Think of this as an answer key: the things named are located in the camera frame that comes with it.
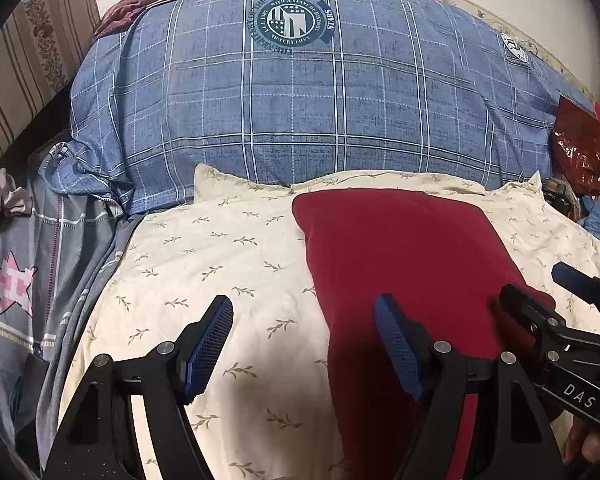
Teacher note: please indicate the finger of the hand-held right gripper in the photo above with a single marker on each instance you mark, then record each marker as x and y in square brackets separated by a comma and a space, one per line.
[577, 280]
[527, 310]

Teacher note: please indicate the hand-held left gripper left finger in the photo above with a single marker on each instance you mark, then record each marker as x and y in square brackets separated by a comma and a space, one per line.
[207, 345]

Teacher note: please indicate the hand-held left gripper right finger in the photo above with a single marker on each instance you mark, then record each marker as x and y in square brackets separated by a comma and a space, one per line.
[397, 345]

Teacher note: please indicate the dark red garment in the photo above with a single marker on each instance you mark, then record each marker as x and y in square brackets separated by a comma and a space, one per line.
[405, 260]

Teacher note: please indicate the person's right hand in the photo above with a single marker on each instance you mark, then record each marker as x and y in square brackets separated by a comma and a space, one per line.
[582, 442]

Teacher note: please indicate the cream leaf-print pillow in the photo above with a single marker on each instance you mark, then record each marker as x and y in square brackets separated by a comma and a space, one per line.
[220, 260]

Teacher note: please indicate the red plastic bag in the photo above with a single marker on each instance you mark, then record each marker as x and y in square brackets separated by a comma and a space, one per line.
[582, 147]

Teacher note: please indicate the grey plaid bedsheet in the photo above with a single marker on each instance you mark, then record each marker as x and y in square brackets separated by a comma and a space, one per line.
[45, 240]

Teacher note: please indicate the pale pink cloth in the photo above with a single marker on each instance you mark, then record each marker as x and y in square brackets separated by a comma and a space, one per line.
[2, 197]

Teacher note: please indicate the blue plaid quilt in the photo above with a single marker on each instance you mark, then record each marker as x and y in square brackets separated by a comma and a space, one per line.
[305, 110]

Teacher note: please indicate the striped floral cushion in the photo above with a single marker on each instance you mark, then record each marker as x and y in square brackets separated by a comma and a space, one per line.
[27, 65]

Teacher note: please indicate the dark red patterned cloth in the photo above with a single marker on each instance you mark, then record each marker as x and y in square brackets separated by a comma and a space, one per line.
[140, 2]

